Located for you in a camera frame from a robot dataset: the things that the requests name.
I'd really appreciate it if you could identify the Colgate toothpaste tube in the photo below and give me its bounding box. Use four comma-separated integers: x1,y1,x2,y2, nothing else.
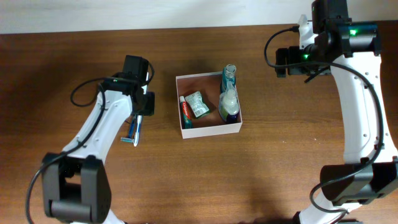
179,96,193,129

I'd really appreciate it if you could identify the green white soap packet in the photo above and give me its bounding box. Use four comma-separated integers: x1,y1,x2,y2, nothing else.
185,91,210,118

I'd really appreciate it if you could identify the clear spray bottle dark liquid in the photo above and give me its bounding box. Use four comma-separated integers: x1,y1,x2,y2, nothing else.
218,81,240,124

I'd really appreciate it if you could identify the blue Listerine mouthwash bottle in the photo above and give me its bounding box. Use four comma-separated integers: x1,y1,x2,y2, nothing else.
220,64,236,93

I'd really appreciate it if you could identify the blue toothbrush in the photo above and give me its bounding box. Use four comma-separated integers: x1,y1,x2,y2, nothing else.
133,115,143,147

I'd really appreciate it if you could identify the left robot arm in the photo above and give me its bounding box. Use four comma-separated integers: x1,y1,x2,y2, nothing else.
40,55,155,223

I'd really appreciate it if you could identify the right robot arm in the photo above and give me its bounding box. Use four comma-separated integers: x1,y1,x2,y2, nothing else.
273,0,397,223

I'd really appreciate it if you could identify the white cardboard box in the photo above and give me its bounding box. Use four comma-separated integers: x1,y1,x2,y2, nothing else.
175,72,243,139

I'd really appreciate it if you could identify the right black cable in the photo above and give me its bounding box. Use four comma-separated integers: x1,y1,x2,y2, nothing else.
263,26,385,224

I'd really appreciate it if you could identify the black cable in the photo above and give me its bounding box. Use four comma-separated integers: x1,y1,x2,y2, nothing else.
25,62,155,224
263,26,385,224

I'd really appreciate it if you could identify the left black cable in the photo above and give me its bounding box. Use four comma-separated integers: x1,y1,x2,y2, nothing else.
25,62,155,224

